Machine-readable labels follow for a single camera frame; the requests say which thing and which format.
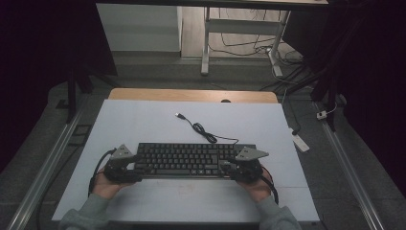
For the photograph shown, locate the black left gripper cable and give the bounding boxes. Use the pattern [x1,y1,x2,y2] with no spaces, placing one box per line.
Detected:
[87,148,118,197]

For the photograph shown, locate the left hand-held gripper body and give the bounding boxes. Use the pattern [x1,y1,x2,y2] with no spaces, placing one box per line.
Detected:
[102,144,139,185]

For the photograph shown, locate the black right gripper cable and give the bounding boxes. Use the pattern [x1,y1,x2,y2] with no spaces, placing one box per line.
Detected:
[259,166,280,206]

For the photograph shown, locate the person's right hand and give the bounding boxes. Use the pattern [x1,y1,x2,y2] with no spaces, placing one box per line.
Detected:
[235,168,273,204]

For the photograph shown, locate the white power strip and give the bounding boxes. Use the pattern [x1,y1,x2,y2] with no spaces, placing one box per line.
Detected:
[288,126,311,153]

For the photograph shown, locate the white table cover sheet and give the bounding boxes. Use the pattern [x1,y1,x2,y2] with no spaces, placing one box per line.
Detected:
[51,99,321,223]

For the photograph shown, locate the black floor cables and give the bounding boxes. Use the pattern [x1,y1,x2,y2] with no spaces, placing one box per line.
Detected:
[209,8,305,66]

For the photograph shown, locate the black metal stand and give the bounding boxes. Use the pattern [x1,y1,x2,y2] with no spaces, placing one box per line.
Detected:
[309,61,340,132]
[65,54,120,125]

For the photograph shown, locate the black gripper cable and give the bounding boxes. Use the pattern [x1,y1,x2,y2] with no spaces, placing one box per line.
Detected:
[87,148,118,197]
[259,166,280,206]

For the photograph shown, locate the white desk frame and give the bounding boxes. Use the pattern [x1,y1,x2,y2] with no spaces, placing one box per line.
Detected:
[200,6,292,78]

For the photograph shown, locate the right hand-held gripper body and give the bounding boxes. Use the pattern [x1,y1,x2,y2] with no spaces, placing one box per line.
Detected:
[228,146,270,184]

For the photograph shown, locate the aluminium rail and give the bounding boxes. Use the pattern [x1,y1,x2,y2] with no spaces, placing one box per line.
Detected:
[314,102,386,230]
[6,95,91,230]

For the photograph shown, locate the black keyboard cable with plug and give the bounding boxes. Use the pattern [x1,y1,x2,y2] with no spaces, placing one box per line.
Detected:
[174,112,240,146]

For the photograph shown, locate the person's left hand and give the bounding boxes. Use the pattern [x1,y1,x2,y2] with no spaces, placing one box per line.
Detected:
[91,170,136,201]

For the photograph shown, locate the black computer keyboard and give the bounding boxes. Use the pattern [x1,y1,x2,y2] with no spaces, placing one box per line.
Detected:
[133,142,259,179]

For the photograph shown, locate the white cabinet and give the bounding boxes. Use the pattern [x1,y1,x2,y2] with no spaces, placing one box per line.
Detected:
[96,3,184,53]

